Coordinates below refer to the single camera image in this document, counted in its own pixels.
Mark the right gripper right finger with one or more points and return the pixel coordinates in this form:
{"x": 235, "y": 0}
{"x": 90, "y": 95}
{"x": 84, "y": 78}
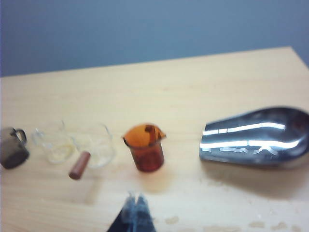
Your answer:
{"x": 143, "y": 215}

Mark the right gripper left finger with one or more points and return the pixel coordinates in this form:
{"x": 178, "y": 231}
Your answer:
{"x": 125, "y": 217}

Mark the amber measuring cup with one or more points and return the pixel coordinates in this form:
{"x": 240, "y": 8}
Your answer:
{"x": 148, "y": 157}

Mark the grey tinted measuring cup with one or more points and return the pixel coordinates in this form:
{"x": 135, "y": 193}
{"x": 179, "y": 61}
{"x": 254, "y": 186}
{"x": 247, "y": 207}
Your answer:
{"x": 10, "y": 152}

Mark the shiny metal scoop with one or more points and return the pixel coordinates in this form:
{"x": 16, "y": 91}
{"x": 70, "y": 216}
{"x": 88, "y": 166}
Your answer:
{"x": 253, "y": 145}

